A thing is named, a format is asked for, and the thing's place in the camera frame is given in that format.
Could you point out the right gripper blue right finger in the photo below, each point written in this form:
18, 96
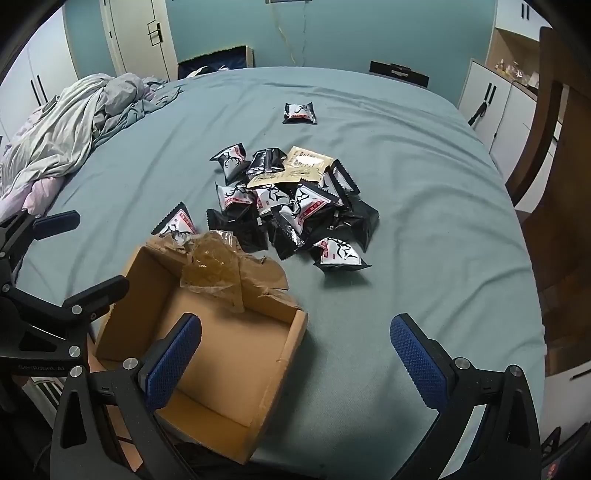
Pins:
426, 361

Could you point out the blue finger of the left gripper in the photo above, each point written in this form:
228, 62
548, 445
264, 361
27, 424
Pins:
49, 226

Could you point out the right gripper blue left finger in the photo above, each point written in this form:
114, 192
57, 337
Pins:
164, 363

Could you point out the beige sachet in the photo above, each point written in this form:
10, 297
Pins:
307, 164
274, 178

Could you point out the lone black white snack packet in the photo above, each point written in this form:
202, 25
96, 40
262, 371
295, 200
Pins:
299, 113

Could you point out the white bedroom door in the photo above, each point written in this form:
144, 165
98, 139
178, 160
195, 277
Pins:
138, 37

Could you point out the crumpled grey blanket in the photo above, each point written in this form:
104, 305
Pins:
56, 139

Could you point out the open cardboard box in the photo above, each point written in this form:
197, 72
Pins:
231, 385

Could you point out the clear tape wrap on box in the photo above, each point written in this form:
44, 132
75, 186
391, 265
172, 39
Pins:
216, 266

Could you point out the teal bed sheet mattress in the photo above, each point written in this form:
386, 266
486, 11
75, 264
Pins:
375, 196

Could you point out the white wardrobe left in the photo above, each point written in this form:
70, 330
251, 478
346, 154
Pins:
41, 71

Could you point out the black snack packet right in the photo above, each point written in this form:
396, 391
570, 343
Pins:
358, 222

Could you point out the snack packet left middle pile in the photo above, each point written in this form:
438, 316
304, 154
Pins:
233, 196

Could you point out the snack packet far left pile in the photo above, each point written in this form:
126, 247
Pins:
233, 162

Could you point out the snack packet centre pile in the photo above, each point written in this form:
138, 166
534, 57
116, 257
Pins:
309, 199

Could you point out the snack packet upper right pile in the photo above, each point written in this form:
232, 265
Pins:
337, 181

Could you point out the wooden chair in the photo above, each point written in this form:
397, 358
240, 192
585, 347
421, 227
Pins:
557, 232

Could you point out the black snack packet top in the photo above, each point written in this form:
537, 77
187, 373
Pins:
268, 160

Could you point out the dark storage bin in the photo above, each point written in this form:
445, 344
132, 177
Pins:
238, 57

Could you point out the white cabinet right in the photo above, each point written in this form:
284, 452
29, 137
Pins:
500, 94

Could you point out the black box beyond bed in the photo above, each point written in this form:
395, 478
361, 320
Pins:
399, 72

